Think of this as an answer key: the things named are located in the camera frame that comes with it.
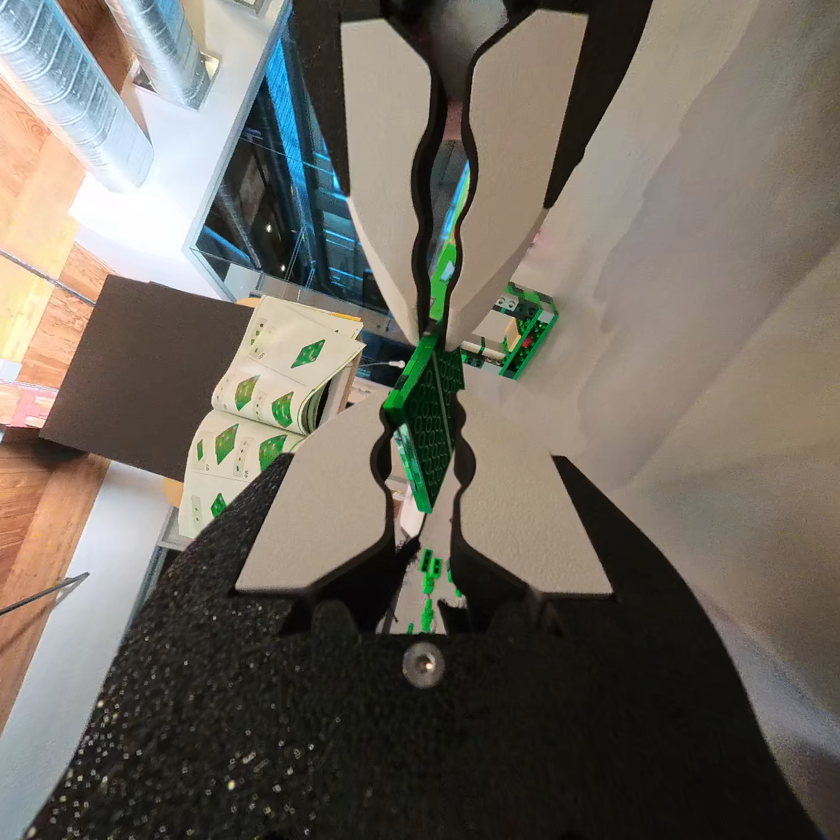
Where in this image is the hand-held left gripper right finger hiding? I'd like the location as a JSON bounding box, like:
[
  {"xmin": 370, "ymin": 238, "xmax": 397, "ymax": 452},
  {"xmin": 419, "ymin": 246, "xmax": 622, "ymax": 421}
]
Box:
[{"xmin": 449, "ymin": 387, "xmax": 616, "ymax": 599}]

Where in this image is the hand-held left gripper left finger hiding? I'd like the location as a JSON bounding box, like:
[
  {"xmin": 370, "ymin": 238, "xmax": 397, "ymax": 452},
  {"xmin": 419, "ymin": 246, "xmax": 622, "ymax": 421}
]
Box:
[{"xmin": 234, "ymin": 392, "xmax": 398, "ymax": 599}]

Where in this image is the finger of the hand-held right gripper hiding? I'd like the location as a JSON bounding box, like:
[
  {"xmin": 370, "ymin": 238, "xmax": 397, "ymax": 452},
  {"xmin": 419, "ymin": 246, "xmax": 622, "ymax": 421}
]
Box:
[
  {"xmin": 340, "ymin": 17, "xmax": 441, "ymax": 340},
  {"xmin": 445, "ymin": 8, "xmax": 589, "ymax": 350}
]

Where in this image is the green lego plate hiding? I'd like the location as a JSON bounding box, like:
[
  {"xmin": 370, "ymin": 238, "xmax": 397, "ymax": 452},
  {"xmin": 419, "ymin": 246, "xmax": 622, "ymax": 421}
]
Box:
[{"xmin": 382, "ymin": 330, "xmax": 468, "ymax": 515}]

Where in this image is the pile of loose lego bricks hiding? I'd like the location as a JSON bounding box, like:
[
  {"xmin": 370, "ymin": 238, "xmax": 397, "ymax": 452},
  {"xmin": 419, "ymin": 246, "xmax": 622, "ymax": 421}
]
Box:
[{"xmin": 407, "ymin": 547, "xmax": 465, "ymax": 635}]

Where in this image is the lego instruction booklet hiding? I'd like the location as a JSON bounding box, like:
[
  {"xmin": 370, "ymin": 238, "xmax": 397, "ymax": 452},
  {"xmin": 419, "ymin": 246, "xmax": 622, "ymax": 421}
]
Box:
[{"xmin": 177, "ymin": 295, "xmax": 367, "ymax": 547}]

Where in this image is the green lego box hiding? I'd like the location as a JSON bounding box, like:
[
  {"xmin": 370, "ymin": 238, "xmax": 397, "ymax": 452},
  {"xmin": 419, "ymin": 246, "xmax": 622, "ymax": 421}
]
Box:
[{"xmin": 429, "ymin": 164, "xmax": 475, "ymax": 323}]

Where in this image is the black panel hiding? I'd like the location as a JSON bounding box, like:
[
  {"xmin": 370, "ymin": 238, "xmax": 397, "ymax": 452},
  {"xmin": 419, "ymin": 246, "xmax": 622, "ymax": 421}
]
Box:
[{"xmin": 39, "ymin": 273, "xmax": 267, "ymax": 484}]

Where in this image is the glass window wall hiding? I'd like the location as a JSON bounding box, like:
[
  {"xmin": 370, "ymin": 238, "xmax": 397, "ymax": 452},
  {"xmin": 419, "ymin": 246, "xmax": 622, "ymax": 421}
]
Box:
[{"xmin": 189, "ymin": 33, "xmax": 473, "ymax": 332}]

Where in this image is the green lego frame structure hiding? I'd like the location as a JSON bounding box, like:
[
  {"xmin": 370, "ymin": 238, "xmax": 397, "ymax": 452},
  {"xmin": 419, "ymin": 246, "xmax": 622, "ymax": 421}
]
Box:
[{"xmin": 459, "ymin": 283, "xmax": 560, "ymax": 380}]

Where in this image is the narrow silver ventilation duct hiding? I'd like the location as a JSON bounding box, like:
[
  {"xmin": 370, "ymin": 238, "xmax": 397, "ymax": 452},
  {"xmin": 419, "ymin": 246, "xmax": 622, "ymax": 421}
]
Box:
[{"xmin": 105, "ymin": 0, "xmax": 218, "ymax": 110}]

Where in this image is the wide silver ventilation duct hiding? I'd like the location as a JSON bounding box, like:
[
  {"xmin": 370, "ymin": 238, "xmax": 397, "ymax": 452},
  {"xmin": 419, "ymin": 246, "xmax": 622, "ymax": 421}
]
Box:
[{"xmin": 0, "ymin": 0, "xmax": 156, "ymax": 193}]

